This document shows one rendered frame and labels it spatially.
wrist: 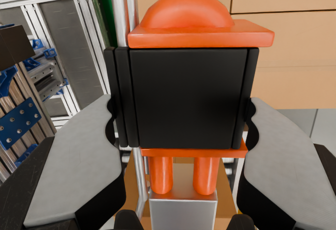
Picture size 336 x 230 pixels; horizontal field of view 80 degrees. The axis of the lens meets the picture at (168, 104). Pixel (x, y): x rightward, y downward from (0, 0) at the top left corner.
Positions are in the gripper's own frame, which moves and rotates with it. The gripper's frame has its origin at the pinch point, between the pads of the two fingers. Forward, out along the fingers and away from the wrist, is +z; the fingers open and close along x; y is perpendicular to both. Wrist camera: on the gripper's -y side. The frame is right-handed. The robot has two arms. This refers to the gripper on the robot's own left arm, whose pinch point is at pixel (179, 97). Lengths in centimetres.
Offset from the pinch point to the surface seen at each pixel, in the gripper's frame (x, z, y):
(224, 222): 16, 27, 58
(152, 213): -2.2, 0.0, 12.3
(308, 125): 104, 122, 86
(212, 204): 3.2, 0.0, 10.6
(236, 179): 33, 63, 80
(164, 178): -1.0, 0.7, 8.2
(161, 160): -1.3, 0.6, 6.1
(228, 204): 18, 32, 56
